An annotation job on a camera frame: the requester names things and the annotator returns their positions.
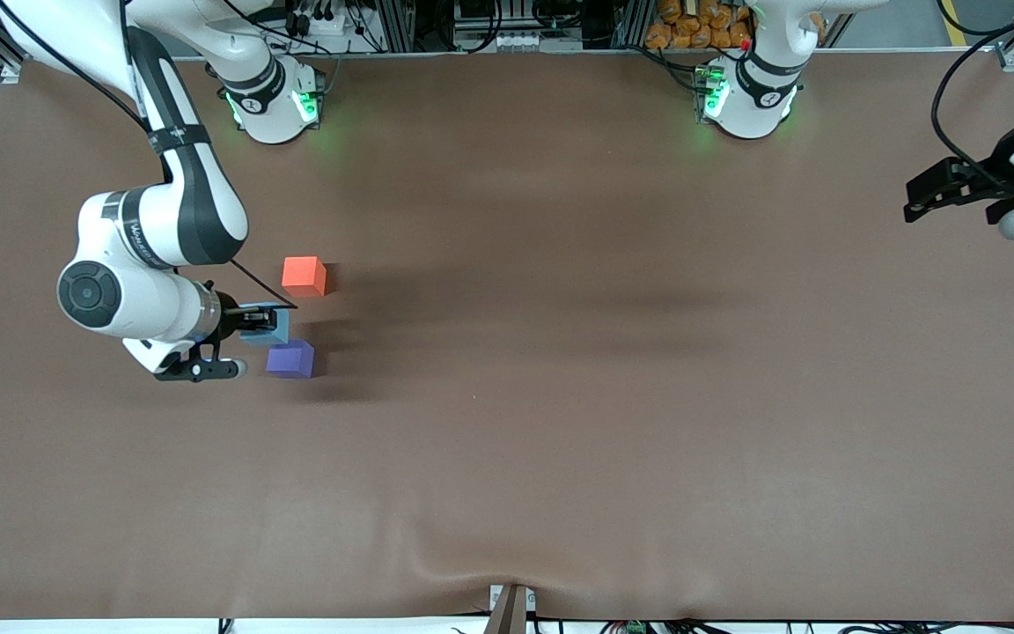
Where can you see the orange foam block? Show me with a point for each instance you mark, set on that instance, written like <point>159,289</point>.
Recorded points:
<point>303,276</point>

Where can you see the white power strip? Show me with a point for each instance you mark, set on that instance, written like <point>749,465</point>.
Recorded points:
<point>324,24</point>

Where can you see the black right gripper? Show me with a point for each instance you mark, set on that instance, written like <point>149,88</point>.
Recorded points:
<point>228,319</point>

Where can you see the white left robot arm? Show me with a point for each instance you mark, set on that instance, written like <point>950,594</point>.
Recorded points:
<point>753,97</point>

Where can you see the purple foam block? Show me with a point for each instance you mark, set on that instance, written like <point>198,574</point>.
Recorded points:
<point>289,359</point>

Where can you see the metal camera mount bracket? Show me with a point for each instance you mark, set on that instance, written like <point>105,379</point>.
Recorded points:
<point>511,608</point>

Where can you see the bag of orange items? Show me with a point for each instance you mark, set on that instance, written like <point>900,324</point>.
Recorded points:
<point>692,26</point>

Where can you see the black electronics unit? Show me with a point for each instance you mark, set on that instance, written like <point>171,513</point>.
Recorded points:
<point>481,13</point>

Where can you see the green terminal connector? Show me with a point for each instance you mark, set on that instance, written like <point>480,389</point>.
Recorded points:
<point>635,628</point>

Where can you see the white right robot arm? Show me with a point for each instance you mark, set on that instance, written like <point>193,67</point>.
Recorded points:
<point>199,202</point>

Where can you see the brown table mat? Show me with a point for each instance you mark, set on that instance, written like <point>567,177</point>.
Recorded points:
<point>507,458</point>

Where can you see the light blue foam block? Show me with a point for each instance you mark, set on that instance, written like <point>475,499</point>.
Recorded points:
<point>274,333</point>

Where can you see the white terminal block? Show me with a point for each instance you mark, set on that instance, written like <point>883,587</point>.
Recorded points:
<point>518,40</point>

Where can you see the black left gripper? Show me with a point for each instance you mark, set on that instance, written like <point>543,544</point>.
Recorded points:
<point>997,175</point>

